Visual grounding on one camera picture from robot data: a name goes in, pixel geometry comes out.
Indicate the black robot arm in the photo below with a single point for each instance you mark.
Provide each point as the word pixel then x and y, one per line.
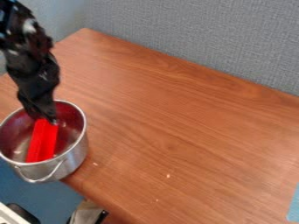
pixel 21 34

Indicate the red plastic block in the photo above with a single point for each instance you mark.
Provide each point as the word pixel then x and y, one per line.
pixel 42 142

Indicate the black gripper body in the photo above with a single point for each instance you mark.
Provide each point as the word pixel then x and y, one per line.
pixel 36 76

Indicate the white box corner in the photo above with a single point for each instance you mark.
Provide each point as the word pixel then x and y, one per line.
pixel 8 217

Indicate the metal pot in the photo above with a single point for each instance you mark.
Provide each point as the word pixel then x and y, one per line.
pixel 70 146

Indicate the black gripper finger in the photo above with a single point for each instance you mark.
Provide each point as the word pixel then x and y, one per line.
pixel 49 117

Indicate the grey metal table bracket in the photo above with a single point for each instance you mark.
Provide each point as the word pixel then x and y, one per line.
pixel 86 213

